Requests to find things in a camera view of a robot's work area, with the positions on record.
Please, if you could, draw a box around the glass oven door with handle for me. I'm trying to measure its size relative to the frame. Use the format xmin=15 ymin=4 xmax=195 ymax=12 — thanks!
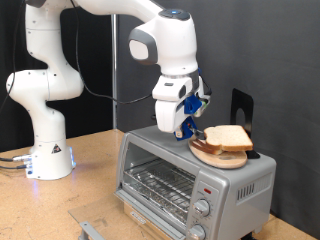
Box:
xmin=68 ymin=189 xmax=188 ymax=240

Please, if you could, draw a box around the oval wooden cutting board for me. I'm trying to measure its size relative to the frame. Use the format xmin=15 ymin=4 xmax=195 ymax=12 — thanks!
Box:
xmin=188 ymin=134 xmax=249 ymax=170

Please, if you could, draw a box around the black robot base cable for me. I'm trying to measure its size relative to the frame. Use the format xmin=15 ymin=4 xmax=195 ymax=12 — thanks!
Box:
xmin=0 ymin=153 xmax=33 ymax=163
xmin=0 ymin=163 xmax=33 ymax=171

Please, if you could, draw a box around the black metal bookend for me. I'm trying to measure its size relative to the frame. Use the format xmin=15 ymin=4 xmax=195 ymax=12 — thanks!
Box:
xmin=230 ymin=87 xmax=261 ymax=160

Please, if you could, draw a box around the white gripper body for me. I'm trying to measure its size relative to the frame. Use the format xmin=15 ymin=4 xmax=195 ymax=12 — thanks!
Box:
xmin=152 ymin=74 xmax=206 ymax=134

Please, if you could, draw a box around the metal spatula with blue grip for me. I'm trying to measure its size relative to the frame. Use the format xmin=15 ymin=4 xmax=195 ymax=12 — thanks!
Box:
xmin=174 ymin=116 xmax=208 ymax=142

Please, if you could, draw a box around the metal pole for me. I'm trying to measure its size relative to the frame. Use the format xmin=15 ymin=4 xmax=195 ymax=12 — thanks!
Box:
xmin=111 ymin=13 xmax=118 ymax=130

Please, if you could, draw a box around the silver toaster oven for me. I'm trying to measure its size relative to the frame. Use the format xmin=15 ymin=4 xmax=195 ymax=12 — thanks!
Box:
xmin=114 ymin=120 xmax=278 ymax=240

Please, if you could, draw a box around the silver oven knob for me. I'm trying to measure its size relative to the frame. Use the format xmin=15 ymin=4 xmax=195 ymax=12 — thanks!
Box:
xmin=193 ymin=199 xmax=211 ymax=218
xmin=187 ymin=224 xmax=207 ymax=240

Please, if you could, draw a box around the black camera cable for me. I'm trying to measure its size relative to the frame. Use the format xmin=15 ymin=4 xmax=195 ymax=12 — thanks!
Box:
xmin=0 ymin=0 xmax=154 ymax=113

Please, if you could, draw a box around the wire oven rack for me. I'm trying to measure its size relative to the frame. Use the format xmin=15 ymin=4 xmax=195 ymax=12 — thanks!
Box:
xmin=123 ymin=159 xmax=197 ymax=223

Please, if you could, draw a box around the wooden box under oven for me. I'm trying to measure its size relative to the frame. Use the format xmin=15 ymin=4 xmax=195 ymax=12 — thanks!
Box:
xmin=123 ymin=201 xmax=168 ymax=240

